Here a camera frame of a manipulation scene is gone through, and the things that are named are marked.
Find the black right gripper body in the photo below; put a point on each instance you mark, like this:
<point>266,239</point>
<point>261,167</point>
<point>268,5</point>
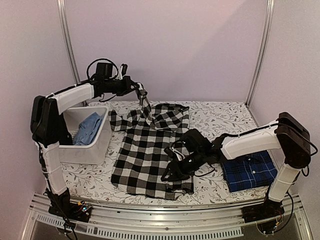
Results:
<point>194,164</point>

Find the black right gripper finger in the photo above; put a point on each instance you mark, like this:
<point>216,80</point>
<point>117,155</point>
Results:
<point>174,176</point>
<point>173,166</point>

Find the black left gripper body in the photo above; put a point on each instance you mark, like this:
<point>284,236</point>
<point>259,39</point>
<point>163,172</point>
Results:
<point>120,89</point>

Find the black white checkered shirt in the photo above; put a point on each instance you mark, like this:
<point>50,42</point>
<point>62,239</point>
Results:
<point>141,160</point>

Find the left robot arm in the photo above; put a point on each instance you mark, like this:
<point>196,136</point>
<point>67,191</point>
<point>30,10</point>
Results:
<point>47,123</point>

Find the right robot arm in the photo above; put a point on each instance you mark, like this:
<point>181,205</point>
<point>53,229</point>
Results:
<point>285,134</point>

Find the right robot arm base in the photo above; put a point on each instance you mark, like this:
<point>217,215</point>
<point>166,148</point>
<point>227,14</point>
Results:
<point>265,212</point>

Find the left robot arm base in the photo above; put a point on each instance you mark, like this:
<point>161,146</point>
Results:
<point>62,206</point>

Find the white plastic bin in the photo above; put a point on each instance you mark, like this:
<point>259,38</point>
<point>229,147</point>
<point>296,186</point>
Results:
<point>94,153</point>

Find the light blue shirt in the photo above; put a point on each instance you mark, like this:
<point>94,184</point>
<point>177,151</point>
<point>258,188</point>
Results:
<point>87,130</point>

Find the folded blue plaid shirt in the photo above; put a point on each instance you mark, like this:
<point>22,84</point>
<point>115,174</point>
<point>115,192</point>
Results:
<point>249,171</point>

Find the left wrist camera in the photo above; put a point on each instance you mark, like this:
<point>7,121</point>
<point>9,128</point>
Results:
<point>122,71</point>

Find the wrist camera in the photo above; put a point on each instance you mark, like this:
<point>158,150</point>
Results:
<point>173,153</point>
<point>122,71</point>

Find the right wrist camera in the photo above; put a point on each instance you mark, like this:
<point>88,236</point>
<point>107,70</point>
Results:
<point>173,153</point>

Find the left aluminium corner post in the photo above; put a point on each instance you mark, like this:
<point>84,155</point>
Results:
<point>67,40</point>

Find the aluminium corner post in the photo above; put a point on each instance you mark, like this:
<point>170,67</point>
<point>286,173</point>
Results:
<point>270,4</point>
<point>67,40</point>

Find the right aluminium corner post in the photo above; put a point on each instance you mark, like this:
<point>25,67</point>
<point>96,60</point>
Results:
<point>270,4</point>

